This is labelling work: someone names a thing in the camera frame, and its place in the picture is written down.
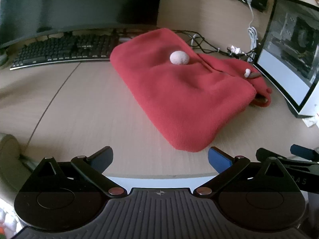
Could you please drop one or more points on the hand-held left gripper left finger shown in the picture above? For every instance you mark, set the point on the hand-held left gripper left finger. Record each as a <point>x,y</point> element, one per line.
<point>100,159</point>

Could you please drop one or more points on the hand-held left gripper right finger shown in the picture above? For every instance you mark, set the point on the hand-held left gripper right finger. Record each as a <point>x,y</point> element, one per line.
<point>220,160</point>

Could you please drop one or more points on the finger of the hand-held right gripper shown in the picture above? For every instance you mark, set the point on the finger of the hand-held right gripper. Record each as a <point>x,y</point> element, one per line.
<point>264,153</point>
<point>301,150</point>

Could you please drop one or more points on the red fleece garment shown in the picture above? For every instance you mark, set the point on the red fleece garment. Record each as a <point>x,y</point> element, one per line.
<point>179,97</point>

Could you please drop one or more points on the small lit monitor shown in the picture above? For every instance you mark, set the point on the small lit monitor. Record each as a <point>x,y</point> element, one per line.
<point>289,54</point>

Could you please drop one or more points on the crumpled white paper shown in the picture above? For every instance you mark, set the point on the crumpled white paper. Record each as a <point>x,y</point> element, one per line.
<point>234,49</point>

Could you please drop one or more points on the black keyboard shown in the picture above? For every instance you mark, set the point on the black keyboard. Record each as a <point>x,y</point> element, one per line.
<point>62,48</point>

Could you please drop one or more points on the white rounded device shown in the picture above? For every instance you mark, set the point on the white rounded device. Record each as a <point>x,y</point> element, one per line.
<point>123,39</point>

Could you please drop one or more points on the curved dark monitor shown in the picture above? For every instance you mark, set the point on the curved dark monitor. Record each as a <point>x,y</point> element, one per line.
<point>74,5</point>

